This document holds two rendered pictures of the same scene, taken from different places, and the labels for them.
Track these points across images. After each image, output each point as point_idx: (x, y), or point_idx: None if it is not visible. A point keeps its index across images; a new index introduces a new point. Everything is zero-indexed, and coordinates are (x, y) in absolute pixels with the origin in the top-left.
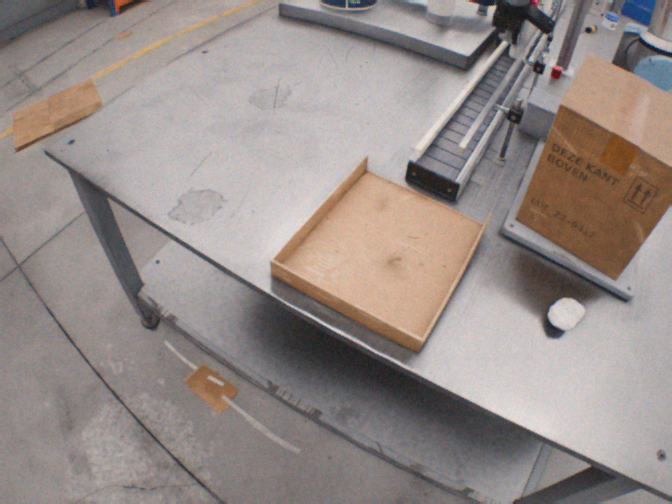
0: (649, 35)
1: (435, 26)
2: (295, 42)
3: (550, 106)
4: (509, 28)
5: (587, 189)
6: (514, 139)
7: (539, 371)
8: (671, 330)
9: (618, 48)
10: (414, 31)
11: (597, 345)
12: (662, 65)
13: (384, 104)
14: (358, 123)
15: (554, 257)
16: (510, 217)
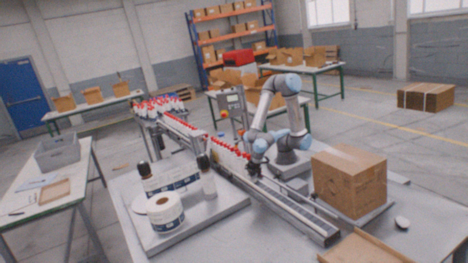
0: (296, 133)
1: (217, 198)
2: (192, 258)
3: (300, 183)
4: (256, 172)
5: (368, 189)
6: (304, 205)
7: (426, 238)
8: (408, 194)
9: (279, 145)
10: (220, 207)
11: (414, 218)
12: (307, 138)
13: (271, 239)
14: (283, 252)
15: (373, 216)
16: (353, 222)
